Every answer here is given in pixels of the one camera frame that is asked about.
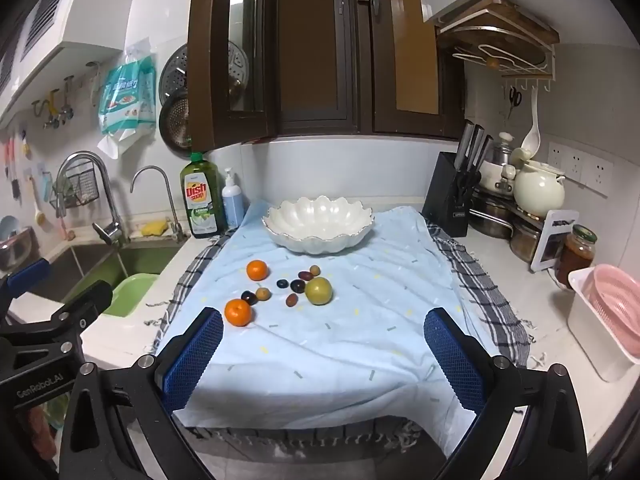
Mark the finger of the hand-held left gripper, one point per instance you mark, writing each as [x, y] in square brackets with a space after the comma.
[90, 300]
[27, 276]

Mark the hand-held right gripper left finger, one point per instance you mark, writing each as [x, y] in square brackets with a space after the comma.
[195, 360]

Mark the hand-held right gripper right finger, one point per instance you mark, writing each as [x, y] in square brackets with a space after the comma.
[455, 365]

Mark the orange tangerine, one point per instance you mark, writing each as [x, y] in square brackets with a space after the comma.
[257, 270]
[239, 312]

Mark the green plum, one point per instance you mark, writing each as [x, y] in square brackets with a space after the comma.
[319, 291]

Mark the white scalloped bowl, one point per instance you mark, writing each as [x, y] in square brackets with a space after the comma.
[320, 220]

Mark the stainless steel sink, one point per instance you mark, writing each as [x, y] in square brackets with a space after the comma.
[90, 260]

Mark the green plastic basin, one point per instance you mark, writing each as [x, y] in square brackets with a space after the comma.
[130, 292]

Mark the checkered fringed cloth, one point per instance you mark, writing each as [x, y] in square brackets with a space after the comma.
[480, 285]

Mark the row of hanging kitchen utensils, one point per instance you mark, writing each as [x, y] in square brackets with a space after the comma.
[30, 180]

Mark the yellow sponge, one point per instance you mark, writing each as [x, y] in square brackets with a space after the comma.
[154, 228]

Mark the tall chrome faucet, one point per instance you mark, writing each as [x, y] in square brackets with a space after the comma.
[107, 195]

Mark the slim chrome faucet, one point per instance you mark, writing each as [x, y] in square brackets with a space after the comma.
[170, 200]

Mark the light blue cloth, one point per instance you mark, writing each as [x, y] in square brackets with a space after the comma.
[325, 360]

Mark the white framed card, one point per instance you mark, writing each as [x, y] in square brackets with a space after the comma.
[541, 261]

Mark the pink colander in white tub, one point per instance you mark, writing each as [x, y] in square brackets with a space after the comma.
[590, 330]

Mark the small steel pot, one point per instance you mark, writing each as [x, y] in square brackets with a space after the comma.
[525, 240]

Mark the green dish soap bottle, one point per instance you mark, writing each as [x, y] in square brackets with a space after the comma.
[200, 195]

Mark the large steel pot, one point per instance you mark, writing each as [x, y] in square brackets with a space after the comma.
[490, 215]

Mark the glass sauce jar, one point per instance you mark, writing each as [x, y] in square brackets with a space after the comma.
[575, 260]

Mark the blue pump bottle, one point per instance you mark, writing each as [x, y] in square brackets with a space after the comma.
[232, 205]

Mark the black knife block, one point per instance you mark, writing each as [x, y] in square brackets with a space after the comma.
[445, 195]

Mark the black kitchen shears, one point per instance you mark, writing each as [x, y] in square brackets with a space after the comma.
[467, 185]

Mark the cream ceramic pot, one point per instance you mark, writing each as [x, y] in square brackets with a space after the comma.
[537, 190]

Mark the dark round strainer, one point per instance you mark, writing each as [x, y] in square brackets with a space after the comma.
[175, 122]

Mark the teal plastic package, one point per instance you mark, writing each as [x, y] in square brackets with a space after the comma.
[125, 100]

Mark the white power outlet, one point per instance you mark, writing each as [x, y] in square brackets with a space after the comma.
[580, 167]

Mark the perforated metal steamer plate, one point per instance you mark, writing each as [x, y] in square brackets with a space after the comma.
[172, 75]

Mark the white ladle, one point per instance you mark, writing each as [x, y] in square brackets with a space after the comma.
[531, 135]

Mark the hanging black scissors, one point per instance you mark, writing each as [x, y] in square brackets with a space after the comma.
[515, 97]

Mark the wooden cutting board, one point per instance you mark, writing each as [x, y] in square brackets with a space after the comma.
[510, 25]

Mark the brown wooden window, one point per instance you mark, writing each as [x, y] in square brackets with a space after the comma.
[320, 35]

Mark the wall hook rack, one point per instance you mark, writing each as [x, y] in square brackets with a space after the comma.
[55, 105]

